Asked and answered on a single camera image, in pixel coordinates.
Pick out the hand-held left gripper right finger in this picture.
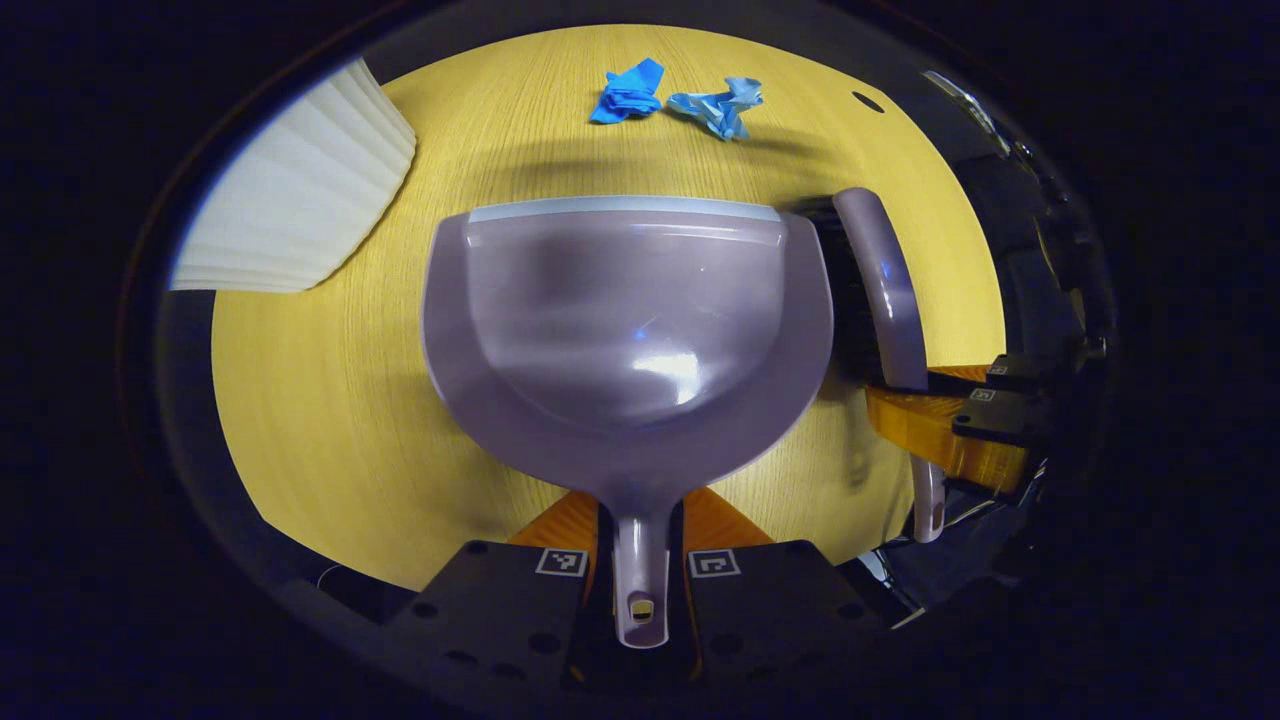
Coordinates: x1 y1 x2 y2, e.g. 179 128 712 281
668 486 901 701

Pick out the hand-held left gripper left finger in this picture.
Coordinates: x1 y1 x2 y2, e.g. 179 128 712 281
380 488 616 706

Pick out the small lilac broom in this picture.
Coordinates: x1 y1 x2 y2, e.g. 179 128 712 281
800 187 949 546

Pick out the small lilac dustpan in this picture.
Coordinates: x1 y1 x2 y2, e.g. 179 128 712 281
420 195 836 651

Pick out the light blue paper trash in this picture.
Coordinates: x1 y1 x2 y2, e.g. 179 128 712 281
666 76 765 142

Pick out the white ribbed garbage bin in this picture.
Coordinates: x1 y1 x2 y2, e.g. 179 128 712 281
170 57 418 294

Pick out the dark blue paper trash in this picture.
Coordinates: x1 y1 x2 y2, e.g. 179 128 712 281
588 57 666 125

